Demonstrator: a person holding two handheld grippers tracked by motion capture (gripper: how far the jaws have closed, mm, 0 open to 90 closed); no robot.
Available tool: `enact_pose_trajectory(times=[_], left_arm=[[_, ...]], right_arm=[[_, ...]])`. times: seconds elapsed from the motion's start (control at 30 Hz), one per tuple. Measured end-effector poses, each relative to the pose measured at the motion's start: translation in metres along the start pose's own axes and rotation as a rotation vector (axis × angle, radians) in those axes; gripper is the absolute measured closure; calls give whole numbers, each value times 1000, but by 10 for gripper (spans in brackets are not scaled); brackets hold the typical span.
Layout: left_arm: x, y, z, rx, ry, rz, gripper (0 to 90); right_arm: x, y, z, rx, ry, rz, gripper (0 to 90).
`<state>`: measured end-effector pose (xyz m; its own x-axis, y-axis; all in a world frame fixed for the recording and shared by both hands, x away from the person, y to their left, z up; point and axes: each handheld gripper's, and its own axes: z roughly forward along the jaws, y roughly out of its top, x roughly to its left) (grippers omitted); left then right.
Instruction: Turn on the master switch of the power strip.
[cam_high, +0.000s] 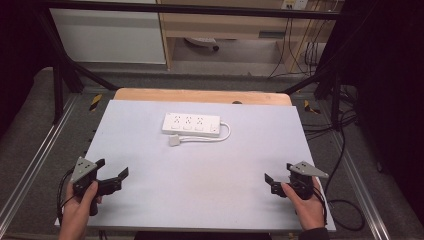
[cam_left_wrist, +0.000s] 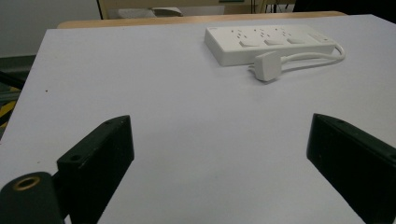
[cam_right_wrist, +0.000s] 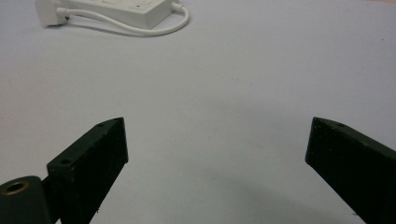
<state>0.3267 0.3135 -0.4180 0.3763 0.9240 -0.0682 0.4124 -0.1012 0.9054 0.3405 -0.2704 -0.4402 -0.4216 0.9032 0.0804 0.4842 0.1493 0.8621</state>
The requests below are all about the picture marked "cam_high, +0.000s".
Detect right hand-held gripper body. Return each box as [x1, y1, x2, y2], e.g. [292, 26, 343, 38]
[270, 161, 330, 201]

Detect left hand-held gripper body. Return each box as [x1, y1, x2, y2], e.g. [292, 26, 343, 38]
[70, 156, 116, 217]

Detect person's right hand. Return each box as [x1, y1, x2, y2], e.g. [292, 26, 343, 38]
[280, 176, 327, 232]

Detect person's left hand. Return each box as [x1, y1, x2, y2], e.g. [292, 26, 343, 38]
[58, 180, 103, 234]

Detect yellow black floor tape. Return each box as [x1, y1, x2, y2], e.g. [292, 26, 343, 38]
[303, 99, 322, 115]
[88, 93, 103, 112]

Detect white power strip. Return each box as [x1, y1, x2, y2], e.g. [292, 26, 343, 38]
[161, 112, 222, 137]

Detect wooden table board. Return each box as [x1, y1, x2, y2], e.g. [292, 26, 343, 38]
[113, 87, 293, 107]

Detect black curtain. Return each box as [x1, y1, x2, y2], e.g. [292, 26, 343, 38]
[0, 0, 54, 138]
[328, 0, 424, 218]

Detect white cabinet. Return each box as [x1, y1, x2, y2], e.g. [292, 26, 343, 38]
[49, 7, 167, 65]

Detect grey device under desk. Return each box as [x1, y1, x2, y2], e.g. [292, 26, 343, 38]
[184, 36, 221, 52]

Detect light wooden desk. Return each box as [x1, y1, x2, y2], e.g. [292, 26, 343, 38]
[155, 0, 336, 74]

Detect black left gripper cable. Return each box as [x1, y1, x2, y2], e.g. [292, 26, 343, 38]
[56, 169, 76, 225]

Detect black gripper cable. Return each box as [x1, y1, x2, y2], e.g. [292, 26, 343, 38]
[312, 128, 367, 232]
[56, 169, 76, 225]

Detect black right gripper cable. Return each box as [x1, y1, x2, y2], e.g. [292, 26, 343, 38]
[312, 128, 367, 232]

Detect aluminium rail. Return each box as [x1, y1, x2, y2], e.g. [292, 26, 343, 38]
[328, 129, 392, 240]
[0, 94, 80, 228]

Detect black floor cable bundle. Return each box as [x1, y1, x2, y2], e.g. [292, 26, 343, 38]
[300, 83, 359, 142]

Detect white power strip cable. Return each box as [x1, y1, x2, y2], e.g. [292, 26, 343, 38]
[176, 121, 232, 144]

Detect black cables under desk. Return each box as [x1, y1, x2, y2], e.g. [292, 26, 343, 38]
[267, 15, 333, 80]

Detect white wall outlet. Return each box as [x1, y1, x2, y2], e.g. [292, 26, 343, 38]
[281, 0, 309, 11]

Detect black metal frame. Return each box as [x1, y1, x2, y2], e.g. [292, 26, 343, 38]
[33, 0, 346, 125]

